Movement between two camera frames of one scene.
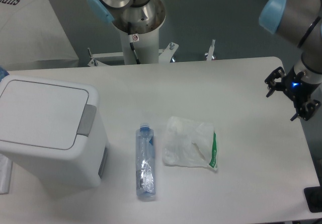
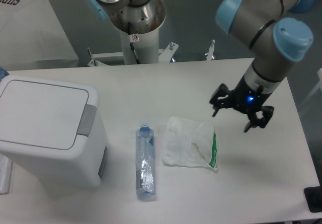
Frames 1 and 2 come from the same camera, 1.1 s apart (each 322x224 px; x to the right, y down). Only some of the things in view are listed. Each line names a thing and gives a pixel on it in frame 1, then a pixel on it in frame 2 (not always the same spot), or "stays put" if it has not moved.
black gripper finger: (272, 85) to (222, 98)
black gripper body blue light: (300, 90) to (248, 100)
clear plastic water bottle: (145, 156) stays put
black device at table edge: (313, 197) stays put
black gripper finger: (308, 108) to (255, 121)
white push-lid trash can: (54, 130) stays put
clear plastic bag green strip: (188, 143) stays put
